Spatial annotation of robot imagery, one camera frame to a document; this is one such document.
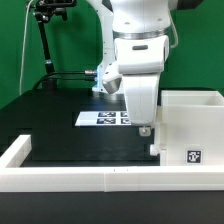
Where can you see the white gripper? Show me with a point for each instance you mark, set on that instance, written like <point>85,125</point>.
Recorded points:
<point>141,94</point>

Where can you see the white drawer cabinet box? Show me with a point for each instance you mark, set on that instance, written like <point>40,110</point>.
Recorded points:
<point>190,126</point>

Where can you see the white front drawer tray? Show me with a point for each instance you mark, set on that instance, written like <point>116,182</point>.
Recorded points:
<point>156,150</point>

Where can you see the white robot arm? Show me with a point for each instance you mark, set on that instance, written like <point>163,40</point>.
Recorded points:
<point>137,37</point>

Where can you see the white marker tag plate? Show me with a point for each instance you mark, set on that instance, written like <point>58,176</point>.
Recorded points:
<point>102,118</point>

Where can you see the white U-shaped border frame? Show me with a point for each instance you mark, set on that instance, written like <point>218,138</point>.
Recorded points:
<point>15,178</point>

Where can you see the black camera stand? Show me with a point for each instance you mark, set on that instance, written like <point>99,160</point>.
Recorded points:
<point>44,11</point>

